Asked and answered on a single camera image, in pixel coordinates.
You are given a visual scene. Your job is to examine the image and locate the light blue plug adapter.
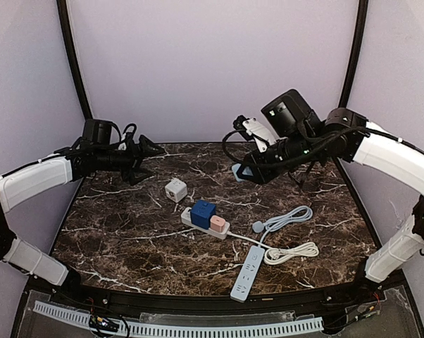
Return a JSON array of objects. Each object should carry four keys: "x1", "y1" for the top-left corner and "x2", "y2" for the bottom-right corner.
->
[{"x1": 231, "y1": 163, "x2": 254, "y2": 182}]

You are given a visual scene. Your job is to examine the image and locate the white cube socket adapter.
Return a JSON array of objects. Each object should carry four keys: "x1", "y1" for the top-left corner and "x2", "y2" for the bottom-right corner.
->
[{"x1": 165, "y1": 178, "x2": 187, "y2": 203}]

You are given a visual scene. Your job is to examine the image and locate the pink plug adapter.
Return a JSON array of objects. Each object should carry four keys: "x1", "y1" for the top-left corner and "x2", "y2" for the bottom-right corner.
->
[{"x1": 210, "y1": 215, "x2": 226, "y2": 233}]

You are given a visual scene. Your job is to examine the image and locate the blue cube socket adapter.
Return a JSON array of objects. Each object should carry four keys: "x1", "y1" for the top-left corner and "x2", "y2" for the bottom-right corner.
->
[{"x1": 190, "y1": 200, "x2": 216, "y2": 230}]

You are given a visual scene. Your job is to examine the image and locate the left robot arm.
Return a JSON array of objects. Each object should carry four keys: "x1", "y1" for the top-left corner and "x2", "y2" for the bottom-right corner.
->
[{"x1": 0, "y1": 119, "x2": 165, "y2": 287}]

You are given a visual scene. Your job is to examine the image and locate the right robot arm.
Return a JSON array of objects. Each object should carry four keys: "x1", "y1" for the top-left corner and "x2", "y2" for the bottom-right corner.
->
[{"x1": 233, "y1": 89, "x2": 424, "y2": 284}]

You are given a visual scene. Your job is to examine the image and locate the light blue power strip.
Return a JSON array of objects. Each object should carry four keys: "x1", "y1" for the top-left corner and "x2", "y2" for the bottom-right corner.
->
[{"x1": 230, "y1": 246, "x2": 265, "y2": 303}]

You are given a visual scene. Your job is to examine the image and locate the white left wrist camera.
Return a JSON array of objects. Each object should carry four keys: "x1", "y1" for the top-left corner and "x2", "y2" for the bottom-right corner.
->
[{"x1": 118, "y1": 123, "x2": 138, "y2": 151}]

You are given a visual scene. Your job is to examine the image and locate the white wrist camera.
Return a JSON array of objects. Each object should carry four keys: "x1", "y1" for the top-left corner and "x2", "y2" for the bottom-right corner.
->
[
  {"x1": 118, "y1": 123, "x2": 138, "y2": 151},
  {"x1": 232, "y1": 115, "x2": 276, "y2": 153}
]

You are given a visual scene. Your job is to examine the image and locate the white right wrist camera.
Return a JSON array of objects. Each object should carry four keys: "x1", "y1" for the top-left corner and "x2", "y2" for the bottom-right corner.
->
[{"x1": 232, "y1": 115, "x2": 276, "y2": 153}]

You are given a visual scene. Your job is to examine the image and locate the light blue power cable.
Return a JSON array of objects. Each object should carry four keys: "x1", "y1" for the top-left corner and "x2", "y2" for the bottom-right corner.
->
[{"x1": 252, "y1": 206, "x2": 314, "y2": 246}]

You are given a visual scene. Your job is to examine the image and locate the white power cable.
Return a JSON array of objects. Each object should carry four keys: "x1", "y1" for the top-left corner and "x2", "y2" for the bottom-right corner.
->
[{"x1": 227, "y1": 232, "x2": 320, "y2": 266}]

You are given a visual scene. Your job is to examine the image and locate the slotted cable duct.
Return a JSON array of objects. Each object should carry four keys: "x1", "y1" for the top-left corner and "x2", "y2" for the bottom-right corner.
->
[{"x1": 32, "y1": 301, "x2": 324, "y2": 337}]

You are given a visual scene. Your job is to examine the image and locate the black table frame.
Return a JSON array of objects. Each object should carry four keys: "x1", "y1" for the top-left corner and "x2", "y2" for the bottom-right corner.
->
[{"x1": 11, "y1": 0, "x2": 424, "y2": 338}]

